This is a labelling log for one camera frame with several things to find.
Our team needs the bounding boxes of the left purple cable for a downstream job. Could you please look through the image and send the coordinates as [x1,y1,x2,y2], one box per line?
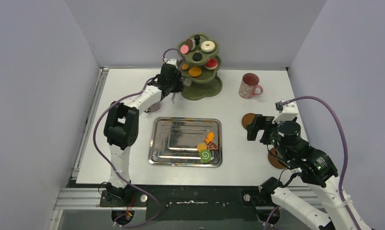
[92,47,185,229]

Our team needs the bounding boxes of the metal serving tongs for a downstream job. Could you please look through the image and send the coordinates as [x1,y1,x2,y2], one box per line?
[171,78,186,104]

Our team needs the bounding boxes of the green swiss roll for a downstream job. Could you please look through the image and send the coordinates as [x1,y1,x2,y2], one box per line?
[199,149,213,164]

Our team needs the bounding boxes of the stainless steel tray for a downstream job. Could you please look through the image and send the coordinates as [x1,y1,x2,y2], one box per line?
[149,117,222,168]

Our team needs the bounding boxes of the orange round cake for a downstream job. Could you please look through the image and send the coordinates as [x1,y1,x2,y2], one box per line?
[188,66,202,78]

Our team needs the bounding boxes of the brown heart cookie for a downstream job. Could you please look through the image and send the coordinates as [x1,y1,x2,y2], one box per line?
[207,141,219,151]

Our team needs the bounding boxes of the white ring donut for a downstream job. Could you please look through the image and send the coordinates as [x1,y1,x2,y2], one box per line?
[200,40,216,53]

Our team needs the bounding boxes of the green three-tier serving stand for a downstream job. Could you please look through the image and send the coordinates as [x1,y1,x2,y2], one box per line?
[177,33,223,101]

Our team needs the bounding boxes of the grey purple mug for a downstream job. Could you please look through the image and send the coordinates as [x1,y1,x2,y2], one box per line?
[145,102,161,113]

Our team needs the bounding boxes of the white swiss roll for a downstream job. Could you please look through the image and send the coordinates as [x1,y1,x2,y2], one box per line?
[183,78,192,87]

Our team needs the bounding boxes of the brown wooden coaster near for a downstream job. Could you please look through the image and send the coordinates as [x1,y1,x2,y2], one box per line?
[267,148,287,170]

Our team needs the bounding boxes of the pink macaron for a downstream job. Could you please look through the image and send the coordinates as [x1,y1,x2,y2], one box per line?
[180,45,190,55]

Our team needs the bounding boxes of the pink floral mug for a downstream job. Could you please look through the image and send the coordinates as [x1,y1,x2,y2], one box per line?
[238,73,264,99]

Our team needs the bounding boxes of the round tan biscuit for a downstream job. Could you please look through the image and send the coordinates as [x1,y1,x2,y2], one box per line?
[197,143,207,152]

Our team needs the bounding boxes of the brown wooden coaster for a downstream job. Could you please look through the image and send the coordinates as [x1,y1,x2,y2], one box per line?
[241,113,256,130]
[267,148,287,170]

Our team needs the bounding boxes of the red frosted donut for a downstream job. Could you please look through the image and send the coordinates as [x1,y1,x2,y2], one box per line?
[204,58,219,70]

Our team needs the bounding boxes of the chocolate white half cake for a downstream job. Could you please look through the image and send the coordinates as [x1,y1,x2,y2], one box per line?
[184,38,196,51]

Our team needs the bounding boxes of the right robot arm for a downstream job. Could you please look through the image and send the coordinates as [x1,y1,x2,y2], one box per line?
[246,114,370,230]

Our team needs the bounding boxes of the orange fish cake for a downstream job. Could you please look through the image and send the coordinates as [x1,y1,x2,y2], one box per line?
[204,132,215,145]

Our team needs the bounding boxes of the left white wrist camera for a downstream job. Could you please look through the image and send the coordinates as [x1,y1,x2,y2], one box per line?
[162,57,179,68]

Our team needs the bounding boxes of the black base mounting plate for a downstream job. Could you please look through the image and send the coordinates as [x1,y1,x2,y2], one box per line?
[99,185,275,221]

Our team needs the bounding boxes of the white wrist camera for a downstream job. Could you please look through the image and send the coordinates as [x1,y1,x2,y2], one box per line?
[272,100,299,124]
[162,57,179,68]

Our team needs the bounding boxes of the aluminium rail left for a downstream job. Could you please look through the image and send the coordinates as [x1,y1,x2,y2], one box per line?
[48,67,159,230]

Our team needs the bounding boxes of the black sandwich cookie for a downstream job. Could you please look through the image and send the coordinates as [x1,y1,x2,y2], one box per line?
[192,52,203,61]

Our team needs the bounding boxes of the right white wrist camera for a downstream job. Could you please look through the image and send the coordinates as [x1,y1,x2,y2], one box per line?
[272,100,299,124]

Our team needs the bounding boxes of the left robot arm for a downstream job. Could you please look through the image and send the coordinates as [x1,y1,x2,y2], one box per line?
[92,59,184,206]

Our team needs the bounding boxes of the brown wooden coaster far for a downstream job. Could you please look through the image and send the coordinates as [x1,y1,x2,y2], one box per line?
[241,113,256,130]

